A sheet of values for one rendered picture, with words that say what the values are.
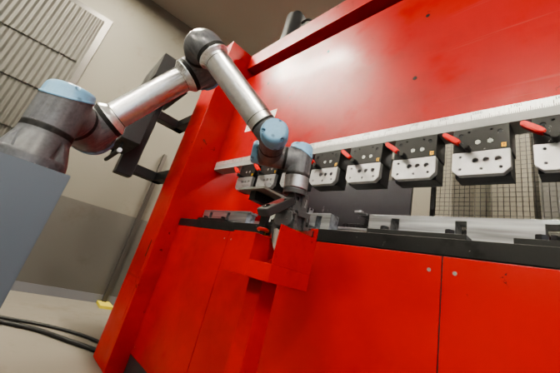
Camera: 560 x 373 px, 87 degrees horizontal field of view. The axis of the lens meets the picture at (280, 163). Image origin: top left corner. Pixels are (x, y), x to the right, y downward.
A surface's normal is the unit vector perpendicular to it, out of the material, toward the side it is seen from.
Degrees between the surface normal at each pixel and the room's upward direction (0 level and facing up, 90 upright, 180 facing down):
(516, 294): 90
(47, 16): 90
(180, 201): 90
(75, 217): 90
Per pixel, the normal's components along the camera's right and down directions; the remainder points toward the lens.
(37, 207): 0.61, -0.15
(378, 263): -0.69, -0.41
